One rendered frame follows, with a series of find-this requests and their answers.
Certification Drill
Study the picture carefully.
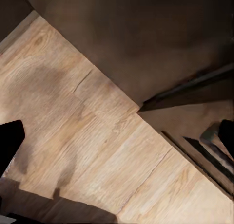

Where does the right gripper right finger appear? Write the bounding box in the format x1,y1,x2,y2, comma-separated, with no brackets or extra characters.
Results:
218,120,234,158

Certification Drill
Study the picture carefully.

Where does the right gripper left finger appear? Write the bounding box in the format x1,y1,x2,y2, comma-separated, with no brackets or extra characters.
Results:
0,120,25,178

